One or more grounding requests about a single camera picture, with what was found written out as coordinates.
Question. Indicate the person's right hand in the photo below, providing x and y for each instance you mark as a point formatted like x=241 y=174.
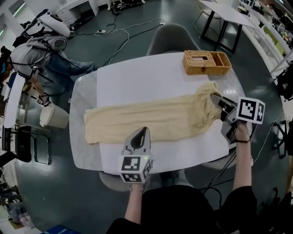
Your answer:
x=243 y=131

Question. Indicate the cream yellow cloth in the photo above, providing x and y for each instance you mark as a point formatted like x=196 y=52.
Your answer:
x=148 y=116

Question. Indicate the person's left forearm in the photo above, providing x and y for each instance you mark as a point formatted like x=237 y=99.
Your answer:
x=134 y=203

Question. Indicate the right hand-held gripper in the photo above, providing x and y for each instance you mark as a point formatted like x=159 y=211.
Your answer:
x=249 y=110

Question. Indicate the wicker organizer basket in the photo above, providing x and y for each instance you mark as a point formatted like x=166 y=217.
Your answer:
x=201 y=66

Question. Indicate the white paper sheet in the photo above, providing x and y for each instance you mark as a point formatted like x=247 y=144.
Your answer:
x=142 y=80

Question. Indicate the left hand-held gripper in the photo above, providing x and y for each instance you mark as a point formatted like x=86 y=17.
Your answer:
x=130 y=164

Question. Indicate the black office chair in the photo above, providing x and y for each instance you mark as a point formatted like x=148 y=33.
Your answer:
x=282 y=139
x=286 y=84

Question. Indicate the grey shell chair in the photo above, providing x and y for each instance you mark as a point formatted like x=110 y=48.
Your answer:
x=171 y=38
x=112 y=180
x=219 y=161

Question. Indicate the beige trash bin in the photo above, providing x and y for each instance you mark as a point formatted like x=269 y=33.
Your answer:
x=55 y=116

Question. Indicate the black folding chair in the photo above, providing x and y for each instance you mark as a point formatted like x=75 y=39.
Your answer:
x=24 y=144

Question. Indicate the white table black legs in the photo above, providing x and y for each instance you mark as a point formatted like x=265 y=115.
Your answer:
x=229 y=12

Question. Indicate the black wrist band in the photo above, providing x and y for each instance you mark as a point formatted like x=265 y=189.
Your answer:
x=242 y=141

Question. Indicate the person's right forearm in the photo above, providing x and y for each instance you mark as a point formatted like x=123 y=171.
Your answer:
x=242 y=164

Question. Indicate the white metal shelving rack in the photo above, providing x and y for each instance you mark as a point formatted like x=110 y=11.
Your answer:
x=263 y=25

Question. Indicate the person's black clothing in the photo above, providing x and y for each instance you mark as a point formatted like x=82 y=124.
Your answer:
x=178 y=210

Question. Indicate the white shelf unit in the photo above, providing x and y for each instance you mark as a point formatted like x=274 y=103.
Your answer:
x=75 y=9

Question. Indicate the long white desk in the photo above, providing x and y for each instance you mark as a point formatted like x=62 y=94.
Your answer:
x=13 y=100

